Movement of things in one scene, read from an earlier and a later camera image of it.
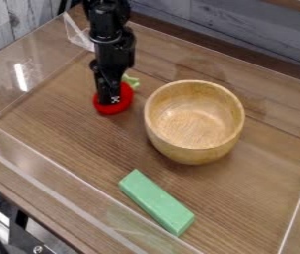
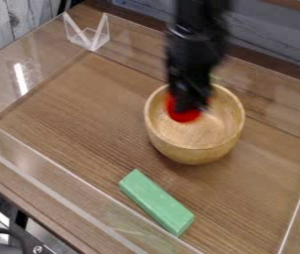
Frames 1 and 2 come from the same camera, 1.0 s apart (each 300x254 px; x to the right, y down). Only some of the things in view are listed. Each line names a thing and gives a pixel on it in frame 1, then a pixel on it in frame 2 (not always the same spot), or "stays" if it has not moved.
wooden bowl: (194, 120) stays
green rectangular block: (161, 207) stays
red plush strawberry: (130, 83) → (182, 116)
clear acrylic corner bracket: (78, 37) stays
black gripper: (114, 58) → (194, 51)
